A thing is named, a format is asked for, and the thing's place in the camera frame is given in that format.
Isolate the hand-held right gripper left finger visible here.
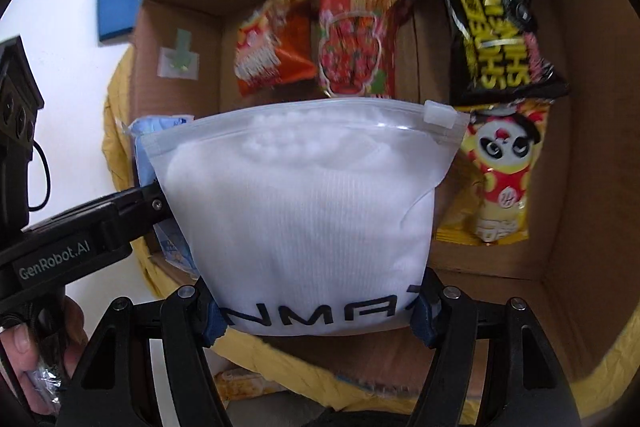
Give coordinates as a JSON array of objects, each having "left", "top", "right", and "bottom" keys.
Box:
[{"left": 55, "top": 279, "right": 231, "bottom": 427}]

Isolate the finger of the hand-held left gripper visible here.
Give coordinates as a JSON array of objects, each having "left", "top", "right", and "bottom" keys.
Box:
[{"left": 106, "top": 183, "right": 169, "bottom": 242}]

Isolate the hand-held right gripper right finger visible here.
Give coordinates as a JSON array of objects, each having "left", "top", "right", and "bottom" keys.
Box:
[{"left": 409, "top": 268, "right": 582, "bottom": 427}]

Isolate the light blue tissue packet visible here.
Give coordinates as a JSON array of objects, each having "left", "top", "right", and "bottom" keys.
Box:
[{"left": 116, "top": 113, "right": 202, "bottom": 279}]

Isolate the white zip pouch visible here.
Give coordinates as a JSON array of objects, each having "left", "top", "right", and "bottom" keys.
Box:
[{"left": 137, "top": 99, "right": 472, "bottom": 339}]

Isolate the cardboard box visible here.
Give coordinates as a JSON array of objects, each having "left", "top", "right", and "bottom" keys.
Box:
[{"left": 131, "top": 0, "right": 640, "bottom": 389}]

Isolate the yellow panda snack packet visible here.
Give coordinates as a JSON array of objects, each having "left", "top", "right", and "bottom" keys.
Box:
[{"left": 434, "top": 99, "right": 554, "bottom": 249}]

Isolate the orange snack packet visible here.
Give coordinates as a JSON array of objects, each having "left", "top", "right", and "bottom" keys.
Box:
[{"left": 234, "top": 0, "right": 322, "bottom": 98}]

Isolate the red snack packet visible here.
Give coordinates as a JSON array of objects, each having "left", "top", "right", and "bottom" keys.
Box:
[{"left": 306, "top": 0, "right": 424, "bottom": 101}]

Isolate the black and yellow snack packet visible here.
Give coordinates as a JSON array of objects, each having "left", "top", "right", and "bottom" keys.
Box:
[{"left": 414, "top": 0, "right": 572, "bottom": 106}]

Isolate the person's left hand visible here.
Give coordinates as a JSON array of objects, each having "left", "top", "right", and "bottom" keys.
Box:
[{"left": 0, "top": 296, "right": 89, "bottom": 417}]

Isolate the black cable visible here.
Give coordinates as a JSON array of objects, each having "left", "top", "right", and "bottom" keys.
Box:
[{"left": 29, "top": 141, "right": 52, "bottom": 214}]

